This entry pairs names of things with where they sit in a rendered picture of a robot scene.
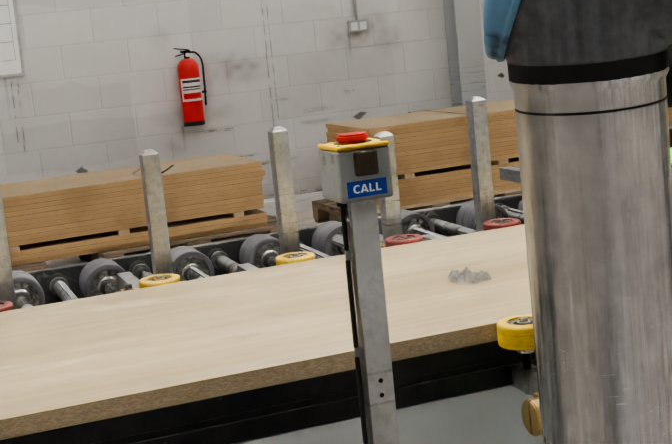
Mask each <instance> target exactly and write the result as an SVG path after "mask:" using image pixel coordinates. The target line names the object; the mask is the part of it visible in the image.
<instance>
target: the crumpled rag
mask: <svg viewBox="0 0 672 444"><path fill-rule="evenodd" d="M448 278H449V281H450V280H451V281H453V280H454V281H456V282H458V284H461V285H468V284H471V285H472V284H479V283H480V281H483V280H485V279H486V280H487V281H488V280H491V279H492V278H491V276H490V275H489V273H488V272H487V271H484V270H481V271H479V272H477V271H475V272H472V271H471V270H470V269H469V268H468V267H465V268H464V269H463V271H462V272H460V271H459V270H453V269H452V270H451V272H450V274H449V276H448Z"/></svg>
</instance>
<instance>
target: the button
mask: <svg viewBox="0 0 672 444"><path fill-rule="evenodd" d="M367 139H368V134H367V133H366V132H349V133H342V134H338V136H337V137H336V141H337V142H339V143H356V142H363V141H366V140H367Z"/></svg>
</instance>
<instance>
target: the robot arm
mask: <svg viewBox="0 0 672 444"><path fill-rule="evenodd" d="M483 29H484V47H485V52H486V55H487V57H488V58H490V59H492V60H496V61H497V62H503V61H504V60H505V59H506V61H507V66H508V77H509V85H510V86H511V88H512V89H513V94H514V105H515V117H516V129H517V141H518V153H519V165H520V177H521V189H522V201H523V213H524V225H525V237H526V249H527V261H528V273H529V285H530V297H531V309H532V321H533V333H534V345H535V357H536V369H537V381H538V393H539V405H540V417H541V431H542V441H543V444H672V170H671V153H670V136H669V120H668V108H670V107H672V0H484V9H483Z"/></svg>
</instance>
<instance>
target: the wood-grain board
mask: <svg viewBox="0 0 672 444"><path fill-rule="evenodd" d="M381 256H382V266H383V277H384V287H385V298H386V308H387V319H388V329H389V340H390V350H391V361H392V362H393V361H398V360H403V359H408V358H413V357H418V356H423V355H428V354H433V353H438V352H443V351H448V350H453V349H458V348H463V347H468V346H473V345H478V344H483V343H488V342H492V341H497V340H498V336H497V322H498V321H499V320H501V319H503V318H506V317H510V316H515V315H526V314H532V309H531V297H530V285H529V273H528V261H527V249H526V237H525V225H524V224H523V225H517V226H511V227H505V228H499V229H493V230H487V231H481V232H475V233H469V234H463V235H457V236H451V237H445V238H439V239H433V240H427V241H421V242H415V243H409V244H403V245H397V246H391V247H386V248H381ZM345 261H346V260H345V254H344V255H338V256H332V257H326V258H320V259H314V260H308V261H302V262H296V263H290V264H284V265H278V266H272V267H266V268H260V269H254V270H248V271H242V272H236V273H230V274H224V275H218V276H213V277H207V278H201V279H195V280H189V281H183V282H177V283H171V284H165V285H159V286H153V287H147V288H141V289H135V290H129V291H123V292H117V293H111V294H105V295H99V296H93V297H87V298H81V299H75V300H69V301H63V302H57V303H51V304H45V305H40V306H34V307H28V308H22V309H16V310H10V311H4V312H0V440H4V439H9V438H14V437H19V436H24V435H29V434H34V433H39V432H44V431H49V430H54V429H59V428H64V427H69V426H74V425H79V424H84V423H89V422H94V421H99V420H104V419H109V418H114V417H119V416H124V415H129V414H134V413H139V412H144V411H149V410H154V409H159V408H164V407H169V406H174V405H179V404H184V403H189V402H193V401H198V400H203V399H208V398H213V397H218V396H223V395H228V394H233V393H238V392H243V391H248V390H253V389H258V388H263V387H268V386H273V385H278V384H283V383H288V382H293V381H298V380H303V379H308V378H313V377H318V376H323V375H328V374H333V373H338V372H343V371H348V370H353V369H356V367H355V354H354V346H353V337H352V326H351V316H350V306H349V296H348V285H347V275H346V264H345ZM465 267H468V268H469V269H470V270H471V271H472V272H475V271H477V272H479V271H481V270H484V271H487V272H488V273H489V275H490V276H491V278H492V279H491V280H488V281H487V280H486V279H485V280H483V281H480V283H479V284H472V285H471V284H468V285H461V284H458V282H456V281H454V280H453V281H451V280H450V281H449V278H448V276H449V274H450V272H451V270H452V269H453V270H459V271H460V272H462V271H463V269H464V268H465Z"/></svg>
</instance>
